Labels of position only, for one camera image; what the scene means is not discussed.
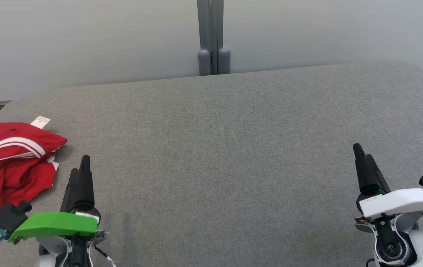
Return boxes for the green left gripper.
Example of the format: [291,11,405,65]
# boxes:
[8,155,102,244]

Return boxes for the red basketball jersey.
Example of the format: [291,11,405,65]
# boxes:
[0,116,68,175]

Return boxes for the red white-striped shorts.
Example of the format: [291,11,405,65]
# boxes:
[0,150,60,230]

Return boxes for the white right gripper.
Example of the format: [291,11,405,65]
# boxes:
[353,143,423,220]

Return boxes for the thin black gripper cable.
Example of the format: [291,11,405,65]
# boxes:
[93,232,117,267]

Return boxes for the grey partition post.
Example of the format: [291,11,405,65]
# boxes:
[196,0,231,76]

